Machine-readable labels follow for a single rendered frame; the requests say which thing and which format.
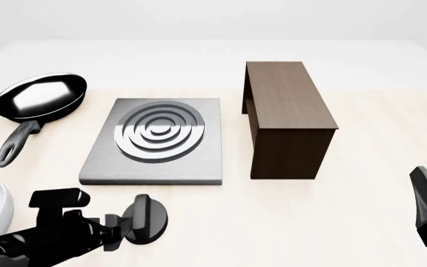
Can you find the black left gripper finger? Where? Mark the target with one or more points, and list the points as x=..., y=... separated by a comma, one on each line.
x=128, y=226

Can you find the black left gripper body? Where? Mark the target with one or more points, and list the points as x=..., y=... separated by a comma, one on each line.
x=112, y=231

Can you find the round black stove knob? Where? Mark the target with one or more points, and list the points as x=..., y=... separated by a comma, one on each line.
x=148, y=219

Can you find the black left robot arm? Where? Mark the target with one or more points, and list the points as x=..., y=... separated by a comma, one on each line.
x=46, y=240

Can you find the flat grey stove plate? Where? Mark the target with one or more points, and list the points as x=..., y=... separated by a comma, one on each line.
x=102, y=164

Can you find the black frying pan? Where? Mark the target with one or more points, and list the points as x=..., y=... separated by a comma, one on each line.
x=39, y=97

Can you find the dark brown wooden cabinet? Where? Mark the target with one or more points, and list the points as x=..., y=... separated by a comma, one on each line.
x=291, y=111

